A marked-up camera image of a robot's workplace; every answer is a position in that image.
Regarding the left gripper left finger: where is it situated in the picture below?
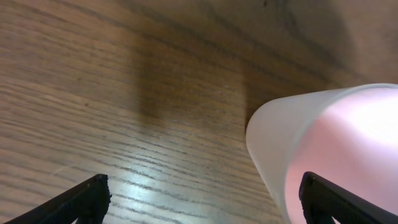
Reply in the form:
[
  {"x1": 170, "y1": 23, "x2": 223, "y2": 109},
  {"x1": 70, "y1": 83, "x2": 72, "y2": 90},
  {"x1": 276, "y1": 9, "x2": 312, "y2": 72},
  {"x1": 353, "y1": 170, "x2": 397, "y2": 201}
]
[{"x1": 5, "y1": 174, "x2": 111, "y2": 224}]

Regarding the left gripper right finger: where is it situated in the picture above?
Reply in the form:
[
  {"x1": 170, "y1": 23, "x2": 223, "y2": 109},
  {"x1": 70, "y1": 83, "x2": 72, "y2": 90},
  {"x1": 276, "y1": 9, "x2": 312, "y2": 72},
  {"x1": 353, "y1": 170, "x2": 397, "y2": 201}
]
[{"x1": 299, "y1": 172, "x2": 397, "y2": 224}]

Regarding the pink plastic cup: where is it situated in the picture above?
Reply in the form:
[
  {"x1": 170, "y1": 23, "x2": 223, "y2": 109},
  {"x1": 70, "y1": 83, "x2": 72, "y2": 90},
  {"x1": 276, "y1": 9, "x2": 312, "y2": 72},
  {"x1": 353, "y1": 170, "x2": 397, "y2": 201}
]
[{"x1": 246, "y1": 83, "x2": 397, "y2": 223}]

